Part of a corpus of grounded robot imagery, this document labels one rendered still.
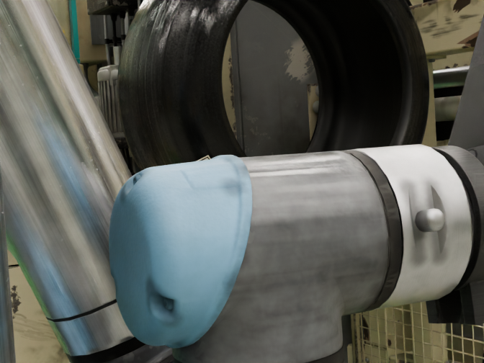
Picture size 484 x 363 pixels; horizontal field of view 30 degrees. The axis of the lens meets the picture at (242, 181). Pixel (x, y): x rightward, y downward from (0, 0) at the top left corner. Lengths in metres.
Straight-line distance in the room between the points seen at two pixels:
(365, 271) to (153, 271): 0.09
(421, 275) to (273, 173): 0.08
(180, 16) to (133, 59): 0.14
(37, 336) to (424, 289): 1.66
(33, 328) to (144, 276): 1.67
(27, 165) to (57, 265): 0.05
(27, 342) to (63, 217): 1.57
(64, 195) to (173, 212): 0.12
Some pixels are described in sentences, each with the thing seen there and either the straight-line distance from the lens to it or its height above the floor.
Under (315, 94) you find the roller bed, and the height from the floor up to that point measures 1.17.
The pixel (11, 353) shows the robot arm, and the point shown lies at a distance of 0.35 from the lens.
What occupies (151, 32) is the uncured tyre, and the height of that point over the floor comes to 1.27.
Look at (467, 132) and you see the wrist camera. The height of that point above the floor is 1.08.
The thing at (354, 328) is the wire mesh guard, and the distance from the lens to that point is 2.11.
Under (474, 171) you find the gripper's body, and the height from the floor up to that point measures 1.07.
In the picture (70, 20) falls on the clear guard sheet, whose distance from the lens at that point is 2.08.
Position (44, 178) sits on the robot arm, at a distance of 0.46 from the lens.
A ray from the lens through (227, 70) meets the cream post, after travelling 1.90.
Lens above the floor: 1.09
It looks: 3 degrees down
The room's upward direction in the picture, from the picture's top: 4 degrees counter-clockwise
